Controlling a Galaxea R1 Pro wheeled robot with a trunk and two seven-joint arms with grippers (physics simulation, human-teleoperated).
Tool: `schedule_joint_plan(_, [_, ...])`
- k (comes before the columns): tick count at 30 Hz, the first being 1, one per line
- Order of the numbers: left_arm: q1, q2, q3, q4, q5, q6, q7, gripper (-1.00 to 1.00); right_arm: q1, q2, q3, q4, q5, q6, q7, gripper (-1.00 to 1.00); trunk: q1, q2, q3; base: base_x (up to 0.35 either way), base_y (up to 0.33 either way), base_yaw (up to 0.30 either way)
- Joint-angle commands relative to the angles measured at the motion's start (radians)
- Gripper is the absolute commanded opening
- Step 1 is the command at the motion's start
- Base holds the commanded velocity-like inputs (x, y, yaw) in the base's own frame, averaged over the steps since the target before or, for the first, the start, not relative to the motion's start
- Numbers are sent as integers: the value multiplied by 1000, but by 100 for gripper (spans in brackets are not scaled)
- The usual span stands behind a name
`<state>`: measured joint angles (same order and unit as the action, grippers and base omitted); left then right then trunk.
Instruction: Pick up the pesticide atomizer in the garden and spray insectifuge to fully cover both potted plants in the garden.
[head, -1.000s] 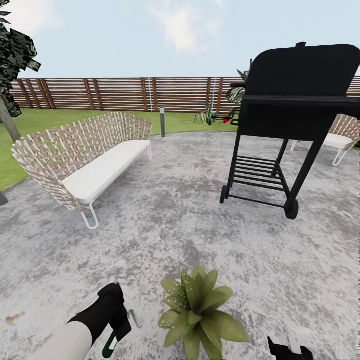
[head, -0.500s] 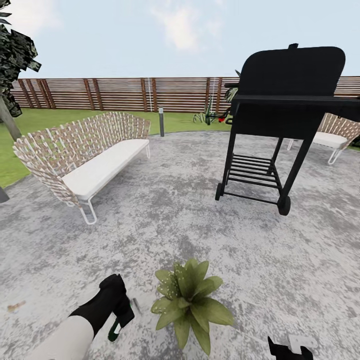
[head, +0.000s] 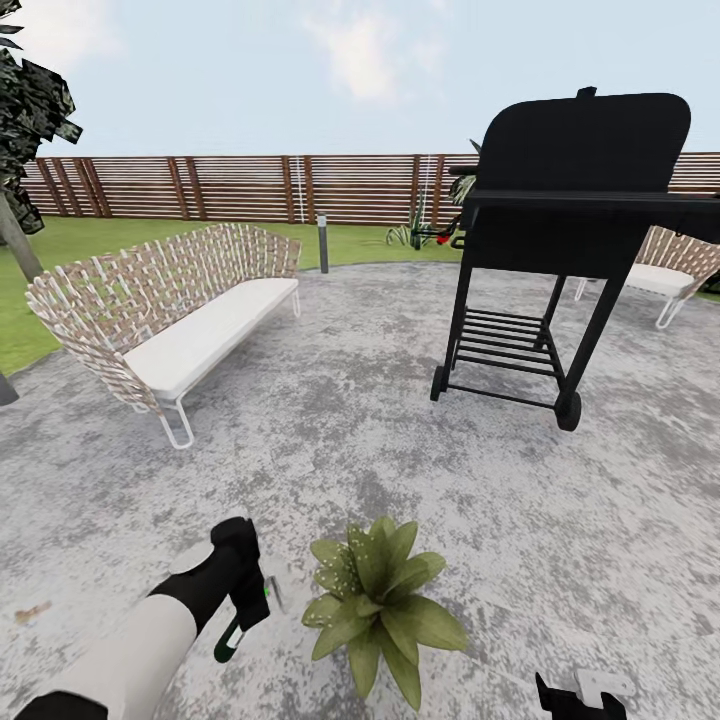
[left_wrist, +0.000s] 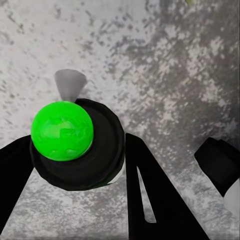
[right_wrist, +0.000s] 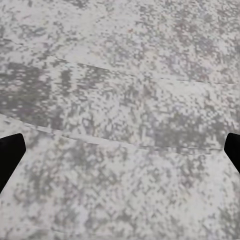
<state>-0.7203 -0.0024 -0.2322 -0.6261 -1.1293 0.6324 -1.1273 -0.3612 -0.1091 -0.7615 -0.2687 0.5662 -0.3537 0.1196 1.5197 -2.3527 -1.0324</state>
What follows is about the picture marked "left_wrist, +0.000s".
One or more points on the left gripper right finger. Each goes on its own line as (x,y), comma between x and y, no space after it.
(174,220)

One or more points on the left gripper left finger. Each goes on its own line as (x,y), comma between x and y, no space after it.
(15,169)

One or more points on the insectifuge atomizer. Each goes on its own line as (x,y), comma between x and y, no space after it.
(77,144)

